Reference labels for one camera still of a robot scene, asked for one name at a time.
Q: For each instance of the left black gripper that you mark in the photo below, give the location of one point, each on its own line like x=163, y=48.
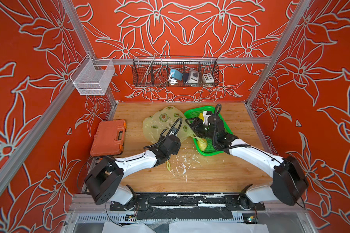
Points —
x=177, y=149

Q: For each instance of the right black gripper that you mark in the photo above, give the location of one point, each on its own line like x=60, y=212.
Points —
x=197, y=121

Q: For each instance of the yellow-green printed plastic bag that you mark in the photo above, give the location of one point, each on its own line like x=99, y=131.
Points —
x=165, y=118

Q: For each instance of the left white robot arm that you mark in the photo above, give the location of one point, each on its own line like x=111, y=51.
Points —
x=104, y=180

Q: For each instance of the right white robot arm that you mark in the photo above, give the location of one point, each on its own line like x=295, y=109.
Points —
x=288, y=179

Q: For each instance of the green perforated plastic basket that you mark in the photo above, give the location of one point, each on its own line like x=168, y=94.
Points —
x=215, y=146

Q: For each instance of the white button box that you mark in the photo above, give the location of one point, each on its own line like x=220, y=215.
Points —
x=208, y=79

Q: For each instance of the white round-dial device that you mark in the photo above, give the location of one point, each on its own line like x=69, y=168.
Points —
x=191, y=78

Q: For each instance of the blue and white device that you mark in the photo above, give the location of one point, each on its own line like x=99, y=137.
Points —
x=175, y=77

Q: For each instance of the orange plastic tool case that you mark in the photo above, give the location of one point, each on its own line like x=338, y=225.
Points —
x=109, y=138

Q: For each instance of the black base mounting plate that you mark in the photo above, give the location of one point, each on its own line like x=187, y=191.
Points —
x=186, y=207

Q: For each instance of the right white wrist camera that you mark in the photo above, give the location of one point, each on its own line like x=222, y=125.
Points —
x=205, y=117

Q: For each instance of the black wire wall basket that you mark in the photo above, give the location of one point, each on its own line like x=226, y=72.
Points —
x=163, y=71

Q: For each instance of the clear acrylic wall box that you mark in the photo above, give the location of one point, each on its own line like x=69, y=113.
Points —
x=92, y=80

